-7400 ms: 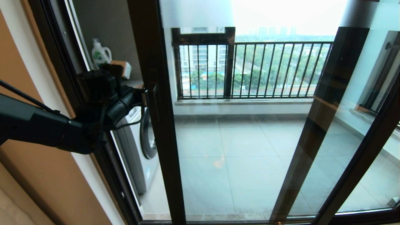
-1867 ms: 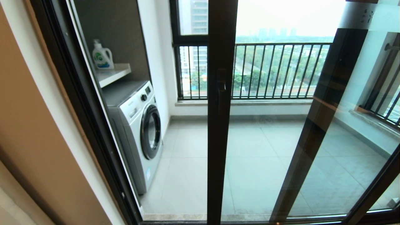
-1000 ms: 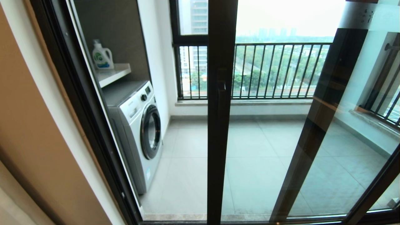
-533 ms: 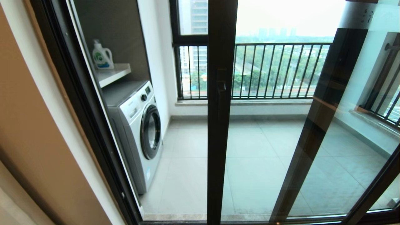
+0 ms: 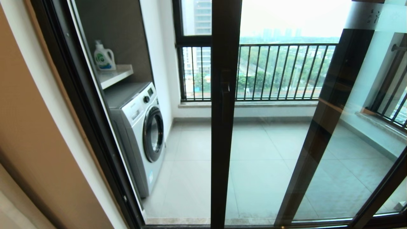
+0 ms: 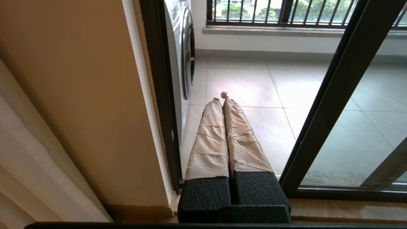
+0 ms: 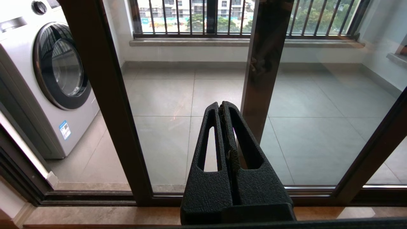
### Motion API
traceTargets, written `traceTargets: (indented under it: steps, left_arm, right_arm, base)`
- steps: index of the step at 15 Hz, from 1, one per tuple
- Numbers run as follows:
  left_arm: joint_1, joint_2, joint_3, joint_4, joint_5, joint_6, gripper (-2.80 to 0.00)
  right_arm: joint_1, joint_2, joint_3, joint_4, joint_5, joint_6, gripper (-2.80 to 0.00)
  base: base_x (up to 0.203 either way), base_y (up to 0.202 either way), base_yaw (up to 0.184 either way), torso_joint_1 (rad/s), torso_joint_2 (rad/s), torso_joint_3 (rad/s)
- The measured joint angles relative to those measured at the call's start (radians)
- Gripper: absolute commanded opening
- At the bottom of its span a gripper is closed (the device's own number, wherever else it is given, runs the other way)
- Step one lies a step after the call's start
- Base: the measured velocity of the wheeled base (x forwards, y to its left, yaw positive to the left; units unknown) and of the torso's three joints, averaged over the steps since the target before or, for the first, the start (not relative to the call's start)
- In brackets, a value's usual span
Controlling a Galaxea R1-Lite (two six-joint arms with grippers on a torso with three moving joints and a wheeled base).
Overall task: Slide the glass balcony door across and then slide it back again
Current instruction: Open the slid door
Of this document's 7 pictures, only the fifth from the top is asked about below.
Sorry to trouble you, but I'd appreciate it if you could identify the dark sliding door handle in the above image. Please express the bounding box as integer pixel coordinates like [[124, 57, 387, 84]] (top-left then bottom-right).
[[222, 82, 230, 124]]

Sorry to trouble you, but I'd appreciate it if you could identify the dark framed glass sliding door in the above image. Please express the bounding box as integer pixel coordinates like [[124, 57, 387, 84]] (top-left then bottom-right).
[[210, 0, 407, 229]]

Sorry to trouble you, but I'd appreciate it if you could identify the white front-load washing machine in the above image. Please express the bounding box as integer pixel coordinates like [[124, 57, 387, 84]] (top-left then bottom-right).
[[103, 82, 166, 198]]

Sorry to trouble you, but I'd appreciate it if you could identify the white laundry detergent bottle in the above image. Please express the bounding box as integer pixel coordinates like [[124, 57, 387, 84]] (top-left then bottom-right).
[[93, 40, 116, 71]]

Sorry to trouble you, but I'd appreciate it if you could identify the dark brown cabinet niche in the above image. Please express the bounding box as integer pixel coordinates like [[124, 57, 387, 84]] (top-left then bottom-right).
[[74, 0, 155, 85]]

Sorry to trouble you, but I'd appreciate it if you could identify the dark framed fixed glass door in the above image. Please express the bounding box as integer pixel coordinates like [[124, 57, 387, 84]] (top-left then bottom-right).
[[274, 28, 407, 227]]

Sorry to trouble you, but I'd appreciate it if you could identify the dark balcony window frame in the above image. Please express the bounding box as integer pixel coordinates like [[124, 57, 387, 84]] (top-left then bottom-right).
[[173, 0, 213, 102]]

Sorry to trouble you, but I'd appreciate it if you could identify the white wall shelf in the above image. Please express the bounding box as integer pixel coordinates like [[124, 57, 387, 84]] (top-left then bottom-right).
[[97, 65, 134, 90]]

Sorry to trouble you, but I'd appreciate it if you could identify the dark outer door frame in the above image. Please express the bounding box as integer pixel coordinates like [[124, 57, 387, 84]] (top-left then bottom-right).
[[30, 0, 213, 229]]

